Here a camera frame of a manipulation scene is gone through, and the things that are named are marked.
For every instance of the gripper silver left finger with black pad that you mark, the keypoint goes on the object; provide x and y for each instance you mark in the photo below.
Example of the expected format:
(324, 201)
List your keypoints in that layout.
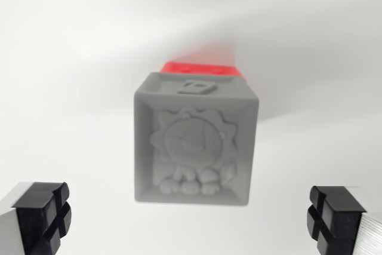
(33, 216)

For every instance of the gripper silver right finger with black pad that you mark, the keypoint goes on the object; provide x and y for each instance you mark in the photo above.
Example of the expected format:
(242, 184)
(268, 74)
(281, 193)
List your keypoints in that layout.
(340, 216)

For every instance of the grey lion relief cube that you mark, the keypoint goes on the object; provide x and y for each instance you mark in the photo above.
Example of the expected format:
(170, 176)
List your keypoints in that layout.
(194, 147)

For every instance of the red cube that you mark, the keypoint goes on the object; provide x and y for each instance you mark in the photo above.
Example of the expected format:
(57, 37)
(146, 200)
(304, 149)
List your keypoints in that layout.
(197, 67)

